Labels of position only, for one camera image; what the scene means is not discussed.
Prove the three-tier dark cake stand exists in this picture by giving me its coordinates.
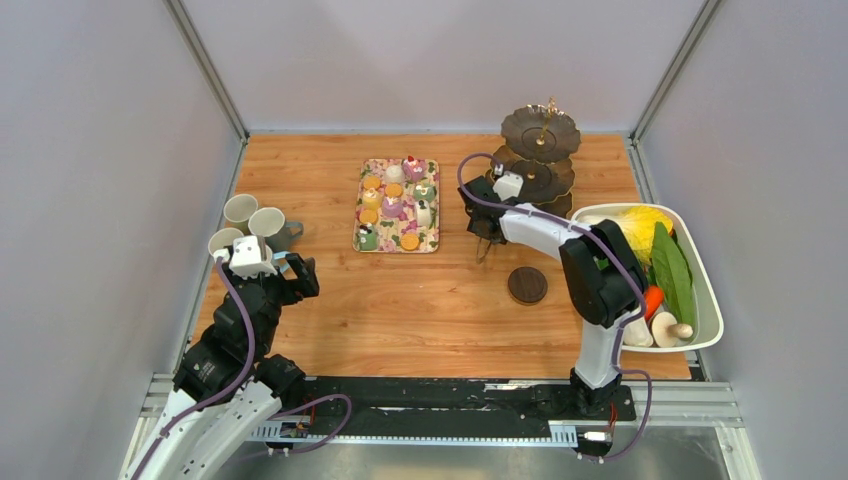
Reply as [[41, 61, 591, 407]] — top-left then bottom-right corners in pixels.
[[494, 97, 581, 217]]

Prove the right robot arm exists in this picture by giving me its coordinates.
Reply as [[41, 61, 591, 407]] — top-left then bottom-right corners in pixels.
[[459, 177, 648, 418]]

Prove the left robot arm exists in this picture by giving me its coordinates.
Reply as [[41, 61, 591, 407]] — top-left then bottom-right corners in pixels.
[[124, 253, 320, 479]]

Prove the green round cake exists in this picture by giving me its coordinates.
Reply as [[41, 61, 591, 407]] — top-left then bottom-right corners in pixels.
[[413, 182, 436, 203]]

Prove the green cake with panda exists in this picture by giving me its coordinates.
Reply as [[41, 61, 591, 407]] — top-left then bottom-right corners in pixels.
[[357, 223, 379, 252]]

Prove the cream mug left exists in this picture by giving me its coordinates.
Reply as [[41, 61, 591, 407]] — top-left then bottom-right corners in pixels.
[[207, 227, 244, 260]]

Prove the cream mug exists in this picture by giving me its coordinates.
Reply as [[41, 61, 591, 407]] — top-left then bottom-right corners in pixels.
[[207, 227, 244, 260], [223, 193, 259, 235]]

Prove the round biscuit front right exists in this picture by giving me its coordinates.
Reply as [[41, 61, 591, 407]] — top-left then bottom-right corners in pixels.
[[400, 233, 420, 251]]

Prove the dark round wooden coaster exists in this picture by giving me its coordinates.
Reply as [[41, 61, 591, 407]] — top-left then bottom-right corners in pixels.
[[507, 266, 548, 306]]

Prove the floral rectangular tray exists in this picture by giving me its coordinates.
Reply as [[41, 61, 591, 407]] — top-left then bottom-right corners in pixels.
[[352, 156, 441, 254]]

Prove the cream mug far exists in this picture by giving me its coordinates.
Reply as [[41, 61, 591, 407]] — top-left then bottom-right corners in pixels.
[[223, 193, 259, 235]]

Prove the purple cake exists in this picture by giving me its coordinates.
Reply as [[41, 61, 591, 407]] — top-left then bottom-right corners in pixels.
[[381, 196, 404, 218]]

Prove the yellow cupcake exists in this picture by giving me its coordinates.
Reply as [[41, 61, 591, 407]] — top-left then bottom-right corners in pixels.
[[361, 188, 383, 211]]

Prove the white round cake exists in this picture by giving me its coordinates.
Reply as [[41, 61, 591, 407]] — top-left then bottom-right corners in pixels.
[[384, 164, 406, 184]]

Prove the napa cabbage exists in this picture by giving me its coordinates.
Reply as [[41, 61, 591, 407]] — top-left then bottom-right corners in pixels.
[[577, 206, 674, 265]]

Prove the orange carrot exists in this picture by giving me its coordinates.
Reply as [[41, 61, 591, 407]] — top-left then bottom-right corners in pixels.
[[644, 285, 665, 321]]

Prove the long dark green leaf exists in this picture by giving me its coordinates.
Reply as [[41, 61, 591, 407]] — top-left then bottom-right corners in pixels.
[[651, 224, 696, 328]]

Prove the white mushroom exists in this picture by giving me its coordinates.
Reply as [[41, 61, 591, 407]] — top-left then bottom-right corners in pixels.
[[650, 312, 694, 348]]

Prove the white oval vegetable basin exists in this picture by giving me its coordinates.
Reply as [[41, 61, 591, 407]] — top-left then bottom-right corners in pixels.
[[573, 203, 724, 353]]

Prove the light blue handled mug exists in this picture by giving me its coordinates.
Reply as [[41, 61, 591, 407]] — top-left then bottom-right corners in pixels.
[[270, 251, 290, 275]]

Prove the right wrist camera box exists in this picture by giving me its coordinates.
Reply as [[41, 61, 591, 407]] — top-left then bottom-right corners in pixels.
[[493, 171, 524, 202]]

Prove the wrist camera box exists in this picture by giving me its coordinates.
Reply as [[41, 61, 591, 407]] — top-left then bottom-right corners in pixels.
[[229, 235, 279, 279], [493, 171, 524, 202]]

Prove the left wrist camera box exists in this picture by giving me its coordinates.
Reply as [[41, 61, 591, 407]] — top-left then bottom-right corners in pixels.
[[229, 235, 279, 279]]

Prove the grey handled mug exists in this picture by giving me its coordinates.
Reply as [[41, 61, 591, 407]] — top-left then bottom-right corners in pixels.
[[248, 207, 304, 253]]

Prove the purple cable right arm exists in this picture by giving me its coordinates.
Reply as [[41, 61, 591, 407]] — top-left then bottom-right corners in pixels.
[[457, 153, 655, 462]]

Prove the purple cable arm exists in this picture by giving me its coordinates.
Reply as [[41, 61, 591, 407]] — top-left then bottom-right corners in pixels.
[[129, 254, 258, 480], [457, 153, 655, 462]]

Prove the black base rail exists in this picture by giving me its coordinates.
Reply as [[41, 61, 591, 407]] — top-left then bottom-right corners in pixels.
[[301, 376, 637, 439]]

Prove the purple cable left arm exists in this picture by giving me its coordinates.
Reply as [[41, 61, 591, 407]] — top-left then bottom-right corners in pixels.
[[129, 254, 258, 480]]

